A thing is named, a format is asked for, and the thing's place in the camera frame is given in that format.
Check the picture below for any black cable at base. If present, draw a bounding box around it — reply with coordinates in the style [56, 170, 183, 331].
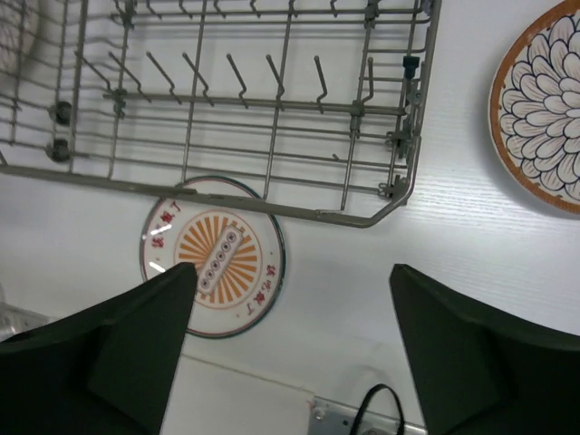
[351, 383, 408, 435]

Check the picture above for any metal base mounting plate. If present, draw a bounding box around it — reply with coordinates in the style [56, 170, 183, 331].
[308, 396, 430, 435]

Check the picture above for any large floral orange-rim plate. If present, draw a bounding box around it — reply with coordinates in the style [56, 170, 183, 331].
[488, 1, 579, 215]

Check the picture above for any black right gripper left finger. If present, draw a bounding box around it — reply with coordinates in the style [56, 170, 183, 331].
[1, 263, 198, 434]

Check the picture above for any small sunburst pattern plate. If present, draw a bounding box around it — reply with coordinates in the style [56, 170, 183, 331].
[140, 198, 286, 339]

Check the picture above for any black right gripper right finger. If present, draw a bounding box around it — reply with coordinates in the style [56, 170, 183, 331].
[390, 264, 579, 434]

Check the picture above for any grey wire dish rack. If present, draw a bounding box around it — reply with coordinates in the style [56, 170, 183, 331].
[1, 1, 442, 228]

